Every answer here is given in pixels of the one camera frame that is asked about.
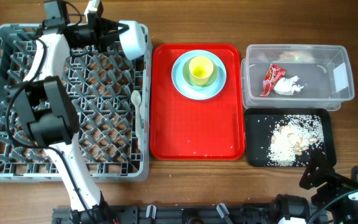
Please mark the white plastic spoon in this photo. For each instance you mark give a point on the white plastic spoon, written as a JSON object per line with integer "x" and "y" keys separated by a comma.
{"x": 136, "y": 101}

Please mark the red plastic tray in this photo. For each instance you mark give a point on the red plastic tray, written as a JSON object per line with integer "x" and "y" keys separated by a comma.
{"x": 186, "y": 129}

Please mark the spilled rice pile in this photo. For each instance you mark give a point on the spilled rice pile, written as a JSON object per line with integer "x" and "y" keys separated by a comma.
{"x": 293, "y": 139}

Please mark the light blue bowl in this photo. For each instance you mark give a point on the light blue bowl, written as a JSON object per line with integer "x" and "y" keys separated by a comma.
{"x": 133, "y": 40}

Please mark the clear plastic bin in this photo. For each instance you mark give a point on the clear plastic bin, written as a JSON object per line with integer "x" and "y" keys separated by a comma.
{"x": 324, "y": 72}

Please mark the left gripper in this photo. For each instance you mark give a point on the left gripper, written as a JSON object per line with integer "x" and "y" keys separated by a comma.
{"x": 100, "y": 32}

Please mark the red strawberry snack wrapper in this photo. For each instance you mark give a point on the red strawberry snack wrapper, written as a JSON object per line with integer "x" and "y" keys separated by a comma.
{"x": 274, "y": 74}

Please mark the green bowl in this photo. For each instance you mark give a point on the green bowl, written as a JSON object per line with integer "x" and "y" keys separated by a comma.
{"x": 187, "y": 75}

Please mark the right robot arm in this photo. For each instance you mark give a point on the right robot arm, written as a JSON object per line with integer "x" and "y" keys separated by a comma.
{"x": 293, "y": 209}

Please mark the light blue plate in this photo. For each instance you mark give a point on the light blue plate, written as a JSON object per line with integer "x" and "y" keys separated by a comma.
{"x": 192, "y": 92}

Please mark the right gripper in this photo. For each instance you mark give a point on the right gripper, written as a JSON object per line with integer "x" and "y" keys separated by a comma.
{"x": 337, "y": 184}

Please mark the grey dishwasher rack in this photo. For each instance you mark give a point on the grey dishwasher rack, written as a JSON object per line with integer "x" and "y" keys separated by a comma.
{"x": 100, "y": 87}

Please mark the yellow plastic cup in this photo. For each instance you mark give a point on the yellow plastic cup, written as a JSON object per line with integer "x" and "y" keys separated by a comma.
{"x": 201, "y": 69}

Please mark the white tissue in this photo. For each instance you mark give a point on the white tissue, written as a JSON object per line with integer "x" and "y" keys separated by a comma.
{"x": 287, "y": 86}

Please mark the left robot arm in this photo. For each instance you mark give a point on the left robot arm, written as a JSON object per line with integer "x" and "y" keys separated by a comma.
{"x": 46, "y": 112}

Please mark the black tray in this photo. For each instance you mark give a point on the black tray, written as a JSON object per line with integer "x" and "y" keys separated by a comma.
{"x": 260, "y": 122}

